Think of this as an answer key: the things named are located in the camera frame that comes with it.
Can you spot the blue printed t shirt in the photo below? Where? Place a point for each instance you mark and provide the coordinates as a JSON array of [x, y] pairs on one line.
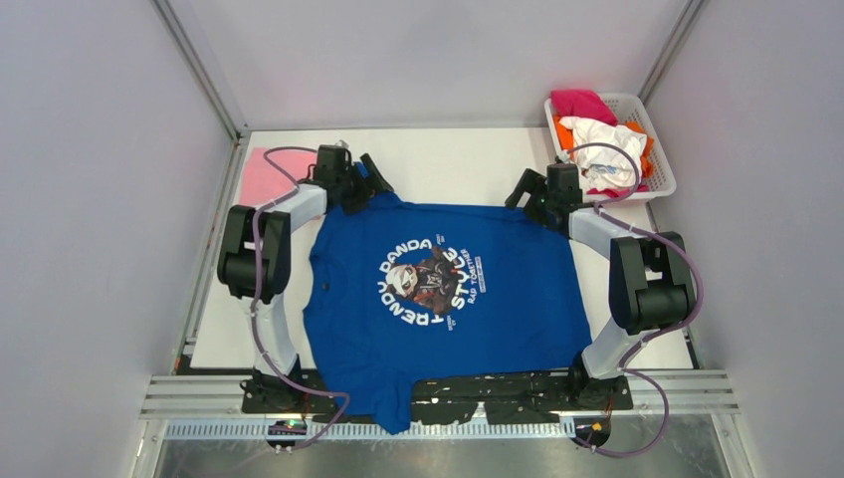
[[407, 291]]

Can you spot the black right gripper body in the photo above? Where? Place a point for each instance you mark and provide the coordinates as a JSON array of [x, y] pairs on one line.
[[544, 202]]

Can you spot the white slotted cable duct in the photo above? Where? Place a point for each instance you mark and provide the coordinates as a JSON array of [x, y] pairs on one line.
[[297, 429]]

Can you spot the white t shirt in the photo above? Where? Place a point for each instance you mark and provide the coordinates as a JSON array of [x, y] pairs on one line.
[[610, 157]]

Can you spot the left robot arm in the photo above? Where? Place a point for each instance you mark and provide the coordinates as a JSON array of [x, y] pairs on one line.
[[255, 256]]

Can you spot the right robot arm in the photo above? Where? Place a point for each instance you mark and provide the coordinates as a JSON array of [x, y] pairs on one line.
[[650, 284]]

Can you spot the orange t shirt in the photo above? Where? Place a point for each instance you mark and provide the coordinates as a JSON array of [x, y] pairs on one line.
[[565, 141]]

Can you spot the folded pink t shirt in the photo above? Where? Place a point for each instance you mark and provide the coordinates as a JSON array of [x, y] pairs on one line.
[[260, 182]]

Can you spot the white plastic basket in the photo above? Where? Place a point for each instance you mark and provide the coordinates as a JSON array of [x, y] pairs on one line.
[[627, 108]]

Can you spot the magenta t shirt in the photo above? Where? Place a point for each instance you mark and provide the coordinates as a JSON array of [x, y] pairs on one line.
[[587, 104]]

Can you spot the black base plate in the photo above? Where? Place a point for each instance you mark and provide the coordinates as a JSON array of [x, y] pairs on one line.
[[510, 398]]

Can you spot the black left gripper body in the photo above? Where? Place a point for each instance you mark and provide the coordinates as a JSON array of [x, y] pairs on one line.
[[355, 191]]

